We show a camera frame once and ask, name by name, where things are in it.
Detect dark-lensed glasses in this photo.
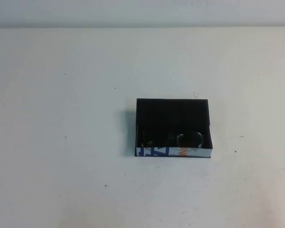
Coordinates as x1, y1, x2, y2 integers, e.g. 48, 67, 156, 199
142, 129, 205, 150

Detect black glasses case printed front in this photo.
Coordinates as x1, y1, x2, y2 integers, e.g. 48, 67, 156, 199
133, 98, 213, 159

